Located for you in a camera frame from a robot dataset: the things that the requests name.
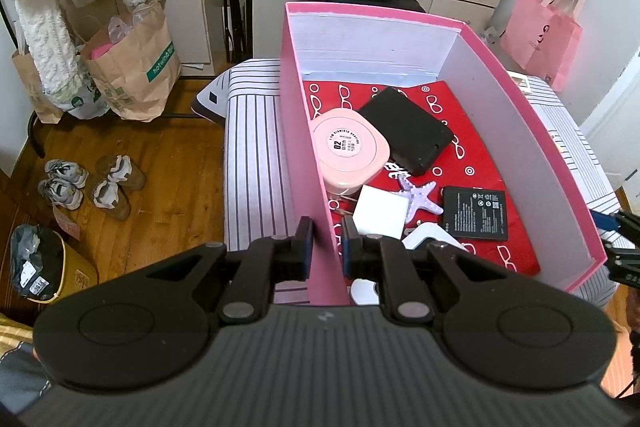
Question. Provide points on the pink cardboard storage box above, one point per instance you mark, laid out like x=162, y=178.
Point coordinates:
x=339, y=55

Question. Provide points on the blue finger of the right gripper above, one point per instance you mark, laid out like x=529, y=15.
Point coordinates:
x=605, y=222

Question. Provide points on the white charger cube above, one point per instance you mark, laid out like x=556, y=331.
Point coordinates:
x=380, y=213

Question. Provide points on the pink paper shopping bag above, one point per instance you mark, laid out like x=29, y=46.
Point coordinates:
x=542, y=37

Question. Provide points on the white pocket wifi router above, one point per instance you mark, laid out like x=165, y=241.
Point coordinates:
x=365, y=292

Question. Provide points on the purple starfish hair clip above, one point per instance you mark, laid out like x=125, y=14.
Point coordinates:
x=418, y=198

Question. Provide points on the yellow bin with black bag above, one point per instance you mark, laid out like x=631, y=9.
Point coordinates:
x=44, y=268

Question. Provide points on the striped white tablecloth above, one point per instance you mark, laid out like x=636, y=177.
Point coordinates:
x=257, y=194

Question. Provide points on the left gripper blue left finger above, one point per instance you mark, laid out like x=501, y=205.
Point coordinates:
x=254, y=273

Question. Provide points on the grey sneaker pair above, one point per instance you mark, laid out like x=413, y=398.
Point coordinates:
x=64, y=183

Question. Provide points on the black hard suitcase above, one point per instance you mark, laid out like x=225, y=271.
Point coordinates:
x=407, y=5

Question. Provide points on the brown paper grocery bag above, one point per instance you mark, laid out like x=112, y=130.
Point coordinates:
x=136, y=73

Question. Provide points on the cream plastic clip holder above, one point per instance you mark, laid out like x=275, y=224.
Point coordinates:
x=522, y=81

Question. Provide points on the pink round compact case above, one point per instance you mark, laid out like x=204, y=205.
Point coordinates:
x=350, y=151

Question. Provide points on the brown slipper pair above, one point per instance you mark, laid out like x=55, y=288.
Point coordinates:
x=114, y=175

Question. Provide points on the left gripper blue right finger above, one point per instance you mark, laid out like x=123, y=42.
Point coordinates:
x=404, y=297

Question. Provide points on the black phone battery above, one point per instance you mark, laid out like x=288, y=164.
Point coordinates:
x=474, y=213

